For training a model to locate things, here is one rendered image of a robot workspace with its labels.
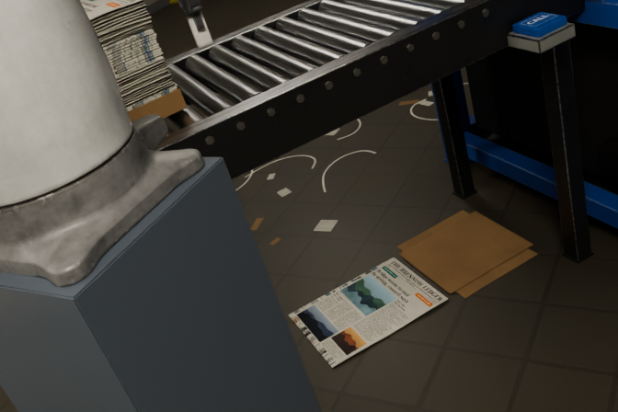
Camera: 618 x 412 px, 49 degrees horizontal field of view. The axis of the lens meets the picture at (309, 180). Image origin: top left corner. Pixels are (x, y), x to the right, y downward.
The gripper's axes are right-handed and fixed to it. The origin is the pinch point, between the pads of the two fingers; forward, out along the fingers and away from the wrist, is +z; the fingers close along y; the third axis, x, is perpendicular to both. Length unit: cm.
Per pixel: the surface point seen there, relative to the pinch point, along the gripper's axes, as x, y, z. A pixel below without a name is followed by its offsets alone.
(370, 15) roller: 41.1, -6.8, 13.7
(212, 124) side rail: -7.7, 16.4, 13.4
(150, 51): -11.4, 3.8, -0.3
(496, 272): 55, 4, 93
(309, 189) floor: 39, -86, 93
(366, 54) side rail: 26.3, 16.4, 13.4
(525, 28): 61, 22, 21
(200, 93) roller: -3.7, -3.3, 13.5
